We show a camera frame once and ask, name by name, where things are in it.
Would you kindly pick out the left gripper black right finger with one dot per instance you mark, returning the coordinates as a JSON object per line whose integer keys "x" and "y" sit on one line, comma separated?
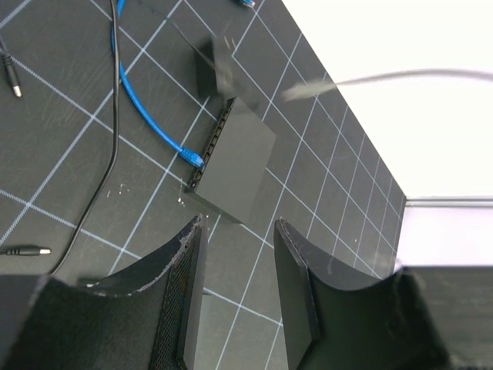
{"x": 337, "y": 317}

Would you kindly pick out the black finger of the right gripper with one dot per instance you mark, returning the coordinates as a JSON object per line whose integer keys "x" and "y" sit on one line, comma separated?
{"x": 214, "y": 71}

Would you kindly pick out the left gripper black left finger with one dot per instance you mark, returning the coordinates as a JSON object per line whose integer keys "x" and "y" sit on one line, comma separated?
{"x": 145, "y": 316}

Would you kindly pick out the black network switch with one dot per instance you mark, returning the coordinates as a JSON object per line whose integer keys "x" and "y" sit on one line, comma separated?
{"x": 235, "y": 158}

